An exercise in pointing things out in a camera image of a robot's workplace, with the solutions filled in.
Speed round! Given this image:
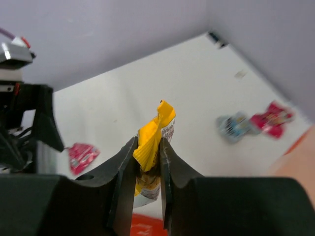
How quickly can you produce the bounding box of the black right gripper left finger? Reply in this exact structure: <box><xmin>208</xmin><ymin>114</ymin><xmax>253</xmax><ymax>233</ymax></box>
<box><xmin>0</xmin><ymin>137</ymin><xmax>138</xmax><ymax>236</ymax></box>

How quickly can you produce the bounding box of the large red chips bag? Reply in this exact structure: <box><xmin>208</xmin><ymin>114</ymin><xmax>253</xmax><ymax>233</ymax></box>
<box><xmin>130</xmin><ymin>213</ymin><xmax>168</xmax><ymax>236</ymax></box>

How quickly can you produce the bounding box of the yellow snack packet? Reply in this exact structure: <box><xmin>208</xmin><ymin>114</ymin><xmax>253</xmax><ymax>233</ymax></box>
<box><xmin>133</xmin><ymin>100</ymin><xmax>176</xmax><ymax>208</ymax></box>

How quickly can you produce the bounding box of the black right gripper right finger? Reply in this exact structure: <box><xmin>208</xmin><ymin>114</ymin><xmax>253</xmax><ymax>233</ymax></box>
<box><xmin>159</xmin><ymin>139</ymin><xmax>315</xmax><ymax>236</ymax></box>

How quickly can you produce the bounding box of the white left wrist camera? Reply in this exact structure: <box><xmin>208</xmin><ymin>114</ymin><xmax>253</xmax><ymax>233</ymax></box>
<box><xmin>0</xmin><ymin>37</ymin><xmax>36</xmax><ymax>81</ymax></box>

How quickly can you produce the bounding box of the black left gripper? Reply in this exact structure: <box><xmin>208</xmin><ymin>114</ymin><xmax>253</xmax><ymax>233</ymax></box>
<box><xmin>0</xmin><ymin>82</ymin><xmax>64</xmax><ymax>172</ymax></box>

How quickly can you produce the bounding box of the orange paper bag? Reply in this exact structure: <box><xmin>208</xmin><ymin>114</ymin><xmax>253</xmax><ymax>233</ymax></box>
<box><xmin>268</xmin><ymin>126</ymin><xmax>315</xmax><ymax>183</ymax></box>

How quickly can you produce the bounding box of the silver blue candy wrapper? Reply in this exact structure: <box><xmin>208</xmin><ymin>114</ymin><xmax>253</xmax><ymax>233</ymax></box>
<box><xmin>216</xmin><ymin>112</ymin><xmax>261</xmax><ymax>143</ymax></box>

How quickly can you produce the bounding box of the pink candy packet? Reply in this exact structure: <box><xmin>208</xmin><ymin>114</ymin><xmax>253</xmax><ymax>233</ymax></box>
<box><xmin>66</xmin><ymin>143</ymin><xmax>100</xmax><ymax>175</ymax></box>

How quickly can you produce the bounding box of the red candy wrapper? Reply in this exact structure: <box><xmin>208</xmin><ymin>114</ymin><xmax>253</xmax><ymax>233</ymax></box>
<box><xmin>250</xmin><ymin>101</ymin><xmax>295</xmax><ymax>139</ymax></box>

